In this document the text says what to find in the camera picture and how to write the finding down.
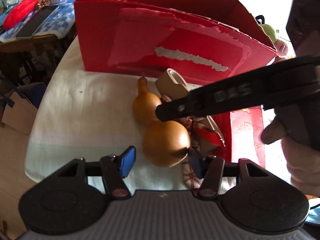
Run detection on dark wooden side table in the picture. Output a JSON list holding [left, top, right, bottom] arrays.
[[1, 28, 76, 86]]

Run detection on green bug plush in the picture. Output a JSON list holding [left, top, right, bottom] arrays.
[[255, 15, 278, 46]]

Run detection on person's right hand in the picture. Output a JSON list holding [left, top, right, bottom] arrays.
[[260, 118, 320, 197]]

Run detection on blue checkered towel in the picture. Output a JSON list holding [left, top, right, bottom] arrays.
[[0, 0, 101, 43]]

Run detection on brown calabash gourd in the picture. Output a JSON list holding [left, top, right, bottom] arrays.
[[132, 77, 190, 167]]

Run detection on red glasses case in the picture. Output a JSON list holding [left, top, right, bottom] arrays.
[[3, 0, 39, 30]]

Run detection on beige strap with red scarf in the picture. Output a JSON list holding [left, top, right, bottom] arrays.
[[154, 68, 226, 189]]

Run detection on small red gift box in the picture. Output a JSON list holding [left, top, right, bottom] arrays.
[[213, 107, 265, 167]]

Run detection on cardboard boxes on floor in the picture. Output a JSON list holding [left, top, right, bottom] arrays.
[[1, 78, 47, 135]]

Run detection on pink pig plush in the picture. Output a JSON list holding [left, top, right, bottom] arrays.
[[274, 39, 289, 57]]

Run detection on black smartphone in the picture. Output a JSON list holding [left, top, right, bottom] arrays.
[[15, 5, 59, 39]]

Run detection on pale green bed sheet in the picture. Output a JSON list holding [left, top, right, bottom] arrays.
[[24, 35, 238, 192]]

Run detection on large red cardboard box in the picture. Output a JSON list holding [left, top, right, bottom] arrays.
[[74, 0, 277, 85]]

